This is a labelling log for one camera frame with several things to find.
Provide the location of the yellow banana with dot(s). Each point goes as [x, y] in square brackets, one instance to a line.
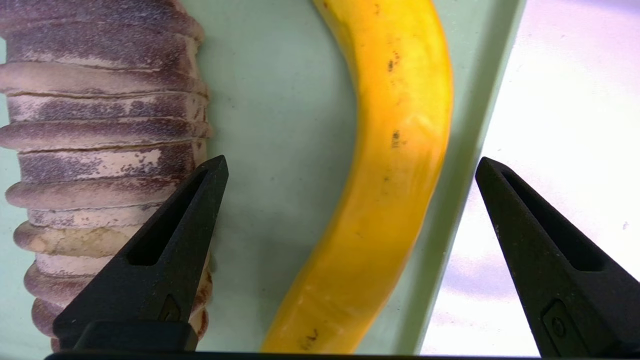
[395, 150]

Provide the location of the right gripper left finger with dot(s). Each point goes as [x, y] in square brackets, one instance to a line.
[150, 285]

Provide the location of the light green plastic tray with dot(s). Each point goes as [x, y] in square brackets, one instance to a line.
[280, 150]

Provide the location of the striped twisted bread loaf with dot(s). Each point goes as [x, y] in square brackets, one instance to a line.
[100, 125]

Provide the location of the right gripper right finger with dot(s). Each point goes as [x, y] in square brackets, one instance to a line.
[565, 300]

